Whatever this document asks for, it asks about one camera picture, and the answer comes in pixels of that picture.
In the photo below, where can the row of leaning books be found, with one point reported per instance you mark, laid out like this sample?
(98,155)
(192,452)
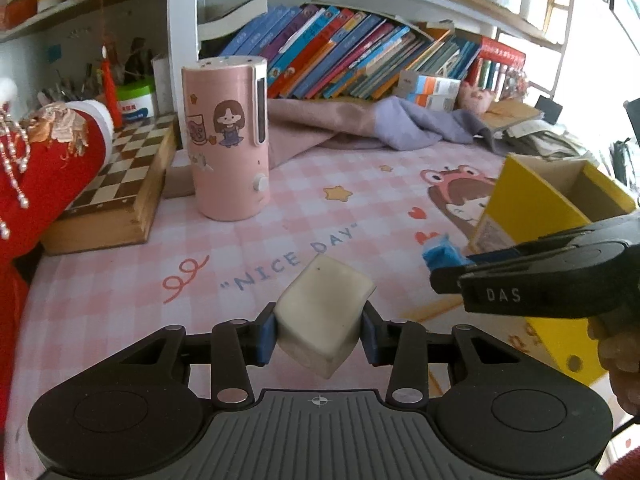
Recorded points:
(340,50)

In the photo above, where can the pink checked tablecloth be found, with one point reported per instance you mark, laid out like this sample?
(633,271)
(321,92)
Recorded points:
(125,320)

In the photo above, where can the wooden chessboard box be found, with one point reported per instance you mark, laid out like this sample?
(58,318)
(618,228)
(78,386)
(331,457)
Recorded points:
(125,160)

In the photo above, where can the white charger cube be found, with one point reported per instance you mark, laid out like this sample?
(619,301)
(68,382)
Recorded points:
(320,310)

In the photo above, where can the pink humidifier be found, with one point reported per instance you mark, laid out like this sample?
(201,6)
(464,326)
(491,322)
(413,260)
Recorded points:
(225,160)

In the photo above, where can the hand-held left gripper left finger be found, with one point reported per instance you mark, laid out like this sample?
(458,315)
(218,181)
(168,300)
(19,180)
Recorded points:
(267,332)

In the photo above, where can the orange blue carton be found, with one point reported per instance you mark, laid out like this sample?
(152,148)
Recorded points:
(430,82)
(436,101)

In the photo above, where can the red tassel ornament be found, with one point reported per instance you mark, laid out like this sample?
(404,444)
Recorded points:
(111,90)

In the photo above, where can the blue toy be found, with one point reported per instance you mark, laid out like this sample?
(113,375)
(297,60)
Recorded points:
(442,255)

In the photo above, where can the white bookshelf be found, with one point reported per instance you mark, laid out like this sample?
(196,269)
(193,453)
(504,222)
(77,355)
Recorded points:
(182,10)

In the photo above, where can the person's right hand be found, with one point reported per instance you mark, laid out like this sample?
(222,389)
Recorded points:
(620,355)

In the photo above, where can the pile of papers and books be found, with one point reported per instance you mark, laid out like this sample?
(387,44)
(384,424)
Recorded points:
(545,135)

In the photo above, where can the black phone stand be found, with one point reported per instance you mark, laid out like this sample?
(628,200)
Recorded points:
(547,109)

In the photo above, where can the red sleeved arm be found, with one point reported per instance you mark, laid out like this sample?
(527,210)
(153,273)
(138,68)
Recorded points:
(45,170)

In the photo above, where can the small upright books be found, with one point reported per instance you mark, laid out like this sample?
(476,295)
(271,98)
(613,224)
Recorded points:
(490,75)

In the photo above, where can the white stationery box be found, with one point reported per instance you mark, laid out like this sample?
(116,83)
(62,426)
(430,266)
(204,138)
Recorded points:
(534,2)

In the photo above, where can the red white plush ornament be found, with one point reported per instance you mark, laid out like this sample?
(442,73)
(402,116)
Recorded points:
(17,7)

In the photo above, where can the thick red book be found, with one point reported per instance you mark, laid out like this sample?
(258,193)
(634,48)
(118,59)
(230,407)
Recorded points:
(502,52)

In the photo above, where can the yellow cardboard box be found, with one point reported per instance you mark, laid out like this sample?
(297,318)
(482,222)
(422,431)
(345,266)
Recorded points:
(525,210)

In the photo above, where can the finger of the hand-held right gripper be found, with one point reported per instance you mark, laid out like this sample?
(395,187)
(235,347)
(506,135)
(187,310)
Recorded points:
(525,265)
(550,237)

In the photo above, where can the colourful trinket cluster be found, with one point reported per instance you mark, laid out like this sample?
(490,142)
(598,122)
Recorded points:
(517,84)

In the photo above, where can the pink pig doll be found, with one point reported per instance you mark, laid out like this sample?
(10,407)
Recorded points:
(475,97)

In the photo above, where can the white pen pot with pens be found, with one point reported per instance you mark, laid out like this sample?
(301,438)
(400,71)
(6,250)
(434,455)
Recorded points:
(135,102)

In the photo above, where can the purple cloth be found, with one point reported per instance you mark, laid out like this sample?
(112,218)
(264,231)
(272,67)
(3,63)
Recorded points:
(415,125)

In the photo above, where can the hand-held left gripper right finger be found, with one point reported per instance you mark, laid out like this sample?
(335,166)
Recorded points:
(371,332)

